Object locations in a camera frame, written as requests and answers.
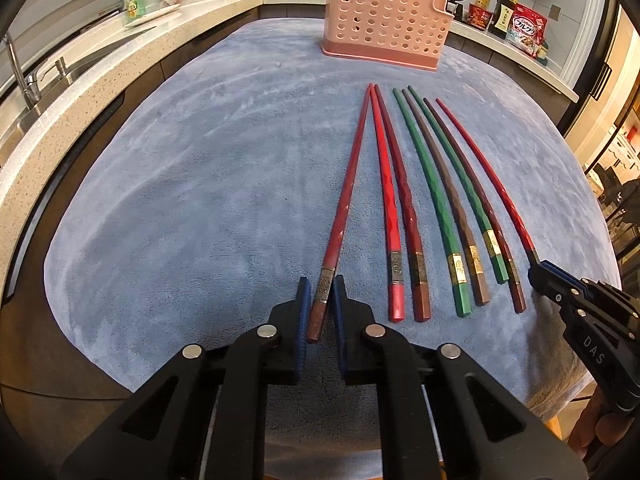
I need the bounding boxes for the dark red chopstick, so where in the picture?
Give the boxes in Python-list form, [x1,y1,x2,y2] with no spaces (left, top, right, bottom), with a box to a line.
[307,84,373,345]
[374,85,432,323]

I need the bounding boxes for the speckled stone kitchen counter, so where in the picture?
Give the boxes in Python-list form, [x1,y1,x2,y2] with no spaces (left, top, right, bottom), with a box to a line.
[0,0,581,201]

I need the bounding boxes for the chrome kitchen faucet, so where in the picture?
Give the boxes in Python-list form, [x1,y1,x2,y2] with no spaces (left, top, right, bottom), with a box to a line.
[0,35,43,111]

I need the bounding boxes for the brown chopstick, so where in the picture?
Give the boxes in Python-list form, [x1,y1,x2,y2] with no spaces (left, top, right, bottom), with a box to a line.
[401,90,492,307]
[423,97,527,314]

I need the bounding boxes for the bright red chopstick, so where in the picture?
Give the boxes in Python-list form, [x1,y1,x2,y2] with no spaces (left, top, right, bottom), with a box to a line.
[436,99,541,266]
[369,89,407,323]

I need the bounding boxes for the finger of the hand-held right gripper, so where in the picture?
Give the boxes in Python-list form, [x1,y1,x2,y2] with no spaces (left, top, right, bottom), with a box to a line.
[541,259,587,294]
[529,264,584,307]

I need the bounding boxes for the stainless steel sink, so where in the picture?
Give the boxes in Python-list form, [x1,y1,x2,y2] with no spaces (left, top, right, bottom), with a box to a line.
[0,60,96,171]

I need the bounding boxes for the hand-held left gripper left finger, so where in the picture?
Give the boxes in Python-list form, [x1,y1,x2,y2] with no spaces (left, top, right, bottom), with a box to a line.
[60,276,313,480]

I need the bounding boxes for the green chopstick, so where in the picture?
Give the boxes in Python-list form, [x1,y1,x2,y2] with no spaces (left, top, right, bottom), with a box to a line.
[392,88,472,318]
[407,85,510,285]

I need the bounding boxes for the chrome soap dispenser pump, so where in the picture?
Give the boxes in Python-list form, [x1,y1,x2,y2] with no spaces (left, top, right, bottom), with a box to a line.
[47,56,71,84]

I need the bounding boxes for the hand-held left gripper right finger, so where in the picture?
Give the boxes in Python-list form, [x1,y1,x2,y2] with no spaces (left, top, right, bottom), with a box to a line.
[334,275,590,480]

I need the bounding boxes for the red and white cereal bag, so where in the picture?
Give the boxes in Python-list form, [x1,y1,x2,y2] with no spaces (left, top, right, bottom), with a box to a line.
[505,2,549,59]

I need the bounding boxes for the red instant noodle cup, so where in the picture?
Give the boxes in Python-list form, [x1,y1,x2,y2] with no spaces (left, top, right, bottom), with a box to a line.
[468,2,494,29]

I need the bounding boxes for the pink perforated utensil basket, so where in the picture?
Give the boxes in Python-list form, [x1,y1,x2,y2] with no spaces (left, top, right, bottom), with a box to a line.
[320,0,453,72]

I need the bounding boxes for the dark soy sauce bottle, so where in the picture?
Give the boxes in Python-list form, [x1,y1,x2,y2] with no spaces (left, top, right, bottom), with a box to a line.
[487,0,516,39]

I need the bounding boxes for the person's right hand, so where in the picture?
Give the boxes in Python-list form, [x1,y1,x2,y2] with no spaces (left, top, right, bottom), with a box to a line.
[568,385,622,462]

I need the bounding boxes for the white window blinds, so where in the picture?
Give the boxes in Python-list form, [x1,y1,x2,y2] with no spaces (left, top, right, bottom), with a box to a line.
[10,0,133,86]

